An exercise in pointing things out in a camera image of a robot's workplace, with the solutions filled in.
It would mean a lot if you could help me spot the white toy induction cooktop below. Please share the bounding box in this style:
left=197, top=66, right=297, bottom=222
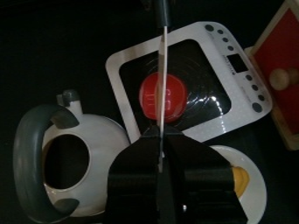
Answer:
left=105, top=20, right=274, bottom=144

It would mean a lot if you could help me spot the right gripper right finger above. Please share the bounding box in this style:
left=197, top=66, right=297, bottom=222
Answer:
left=161, top=125, right=249, bottom=224

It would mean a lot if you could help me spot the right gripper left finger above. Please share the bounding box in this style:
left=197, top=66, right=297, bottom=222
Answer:
left=104, top=125, right=164, bottom=224

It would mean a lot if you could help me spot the white kettle grey handle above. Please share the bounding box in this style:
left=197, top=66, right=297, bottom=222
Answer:
left=12, top=88, right=132, bottom=224

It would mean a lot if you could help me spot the white plate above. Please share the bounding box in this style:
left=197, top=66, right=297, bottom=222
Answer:
left=209, top=144, right=268, bottom=224

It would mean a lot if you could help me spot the yellow toy banana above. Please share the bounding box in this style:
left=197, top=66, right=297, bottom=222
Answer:
left=229, top=164, right=250, bottom=200

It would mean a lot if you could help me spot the red wooden toy box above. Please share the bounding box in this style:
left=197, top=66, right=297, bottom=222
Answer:
left=244, top=0, right=299, bottom=151

